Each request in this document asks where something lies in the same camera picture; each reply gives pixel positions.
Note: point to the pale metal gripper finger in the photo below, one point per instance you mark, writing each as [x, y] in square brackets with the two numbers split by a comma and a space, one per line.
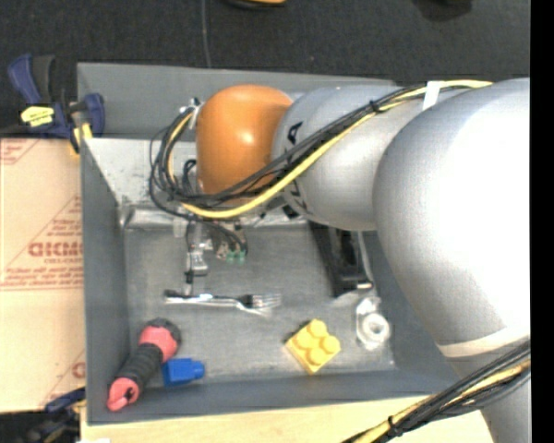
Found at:
[197, 266]
[196, 243]

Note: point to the silver metal fork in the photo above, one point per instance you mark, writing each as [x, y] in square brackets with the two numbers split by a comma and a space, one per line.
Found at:
[221, 301]

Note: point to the grey metal bin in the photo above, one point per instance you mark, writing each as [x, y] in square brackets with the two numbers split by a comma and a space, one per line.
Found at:
[240, 339]

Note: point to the blue toy brick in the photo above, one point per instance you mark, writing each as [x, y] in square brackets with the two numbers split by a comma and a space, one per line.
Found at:
[180, 372]

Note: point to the yellow toy brick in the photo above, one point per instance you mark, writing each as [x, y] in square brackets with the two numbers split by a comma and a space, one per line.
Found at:
[314, 346]

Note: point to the brown cardboard board red print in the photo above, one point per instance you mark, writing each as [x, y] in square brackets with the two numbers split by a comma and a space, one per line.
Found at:
[32, 229]

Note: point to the clear glass piece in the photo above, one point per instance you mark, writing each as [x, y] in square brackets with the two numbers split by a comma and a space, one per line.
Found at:
[371, 323]

